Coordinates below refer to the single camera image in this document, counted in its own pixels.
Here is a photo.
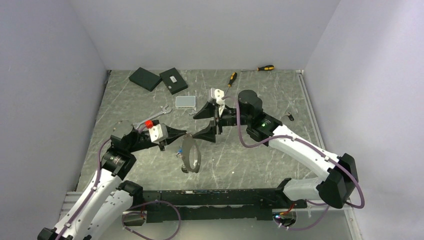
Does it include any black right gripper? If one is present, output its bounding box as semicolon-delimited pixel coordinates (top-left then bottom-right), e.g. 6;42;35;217
192;102;251;143

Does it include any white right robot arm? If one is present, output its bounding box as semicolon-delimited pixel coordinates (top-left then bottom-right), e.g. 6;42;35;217
193;88;366;209

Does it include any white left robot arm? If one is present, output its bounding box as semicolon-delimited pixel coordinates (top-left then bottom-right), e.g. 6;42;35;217
37;120;187;240

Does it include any large silver wrench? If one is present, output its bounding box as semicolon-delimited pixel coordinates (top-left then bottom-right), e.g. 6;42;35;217
132;105;173;130

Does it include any black box with label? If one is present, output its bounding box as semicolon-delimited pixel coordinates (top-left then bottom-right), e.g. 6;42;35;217
159;67;188;95

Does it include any black flat box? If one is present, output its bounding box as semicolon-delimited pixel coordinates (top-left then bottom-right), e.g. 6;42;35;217
128;67;162;92

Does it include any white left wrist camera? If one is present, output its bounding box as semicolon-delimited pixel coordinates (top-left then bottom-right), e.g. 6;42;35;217
148;124;168;144

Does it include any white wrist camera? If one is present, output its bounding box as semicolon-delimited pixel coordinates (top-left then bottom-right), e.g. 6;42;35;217
148;124;168;144
207;88;225;110

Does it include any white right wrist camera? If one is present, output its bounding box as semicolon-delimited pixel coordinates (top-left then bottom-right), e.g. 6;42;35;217
207;88;225;110

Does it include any white network switch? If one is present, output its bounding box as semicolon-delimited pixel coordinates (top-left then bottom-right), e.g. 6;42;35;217
175;95;196;109

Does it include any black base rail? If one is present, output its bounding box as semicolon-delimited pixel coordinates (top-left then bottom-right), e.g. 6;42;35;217
131;188;307;223

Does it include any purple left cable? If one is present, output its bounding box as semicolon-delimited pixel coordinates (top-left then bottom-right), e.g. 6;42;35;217
121;199;182;240

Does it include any orange black screwdriver at wall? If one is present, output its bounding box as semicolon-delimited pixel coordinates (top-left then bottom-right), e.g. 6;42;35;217
242;65;275;72

